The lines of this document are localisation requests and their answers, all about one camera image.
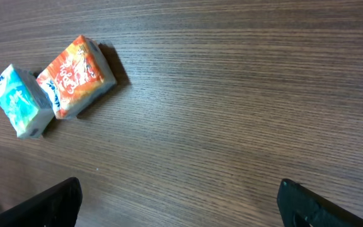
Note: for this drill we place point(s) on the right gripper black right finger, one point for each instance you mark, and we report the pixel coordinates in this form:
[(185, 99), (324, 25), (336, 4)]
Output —
[(299, 206)]

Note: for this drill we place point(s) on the teal tissue pack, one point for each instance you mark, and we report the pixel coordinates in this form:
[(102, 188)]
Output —
[(24, 102)]

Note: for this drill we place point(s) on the orange tissue pack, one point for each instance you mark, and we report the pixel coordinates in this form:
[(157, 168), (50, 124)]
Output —
[(76, 77)]

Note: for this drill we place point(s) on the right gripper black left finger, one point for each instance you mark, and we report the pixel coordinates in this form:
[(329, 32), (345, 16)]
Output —
[(57, 206)]

